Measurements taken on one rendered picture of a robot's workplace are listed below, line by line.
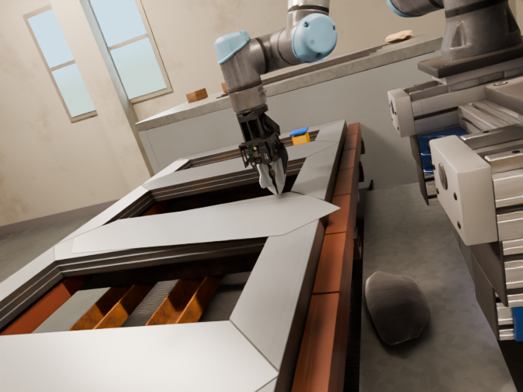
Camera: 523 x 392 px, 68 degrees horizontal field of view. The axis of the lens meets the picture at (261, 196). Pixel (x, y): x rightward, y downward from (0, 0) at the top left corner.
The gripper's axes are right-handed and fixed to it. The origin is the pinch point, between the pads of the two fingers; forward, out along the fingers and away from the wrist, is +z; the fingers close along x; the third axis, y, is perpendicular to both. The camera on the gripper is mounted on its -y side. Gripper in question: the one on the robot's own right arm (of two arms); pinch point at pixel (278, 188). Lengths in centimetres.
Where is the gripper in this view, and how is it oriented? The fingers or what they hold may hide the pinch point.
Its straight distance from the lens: 92.1
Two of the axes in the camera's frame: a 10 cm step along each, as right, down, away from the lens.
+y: -2.5, 4.0, -8.8
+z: 2.8, 9.0, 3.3
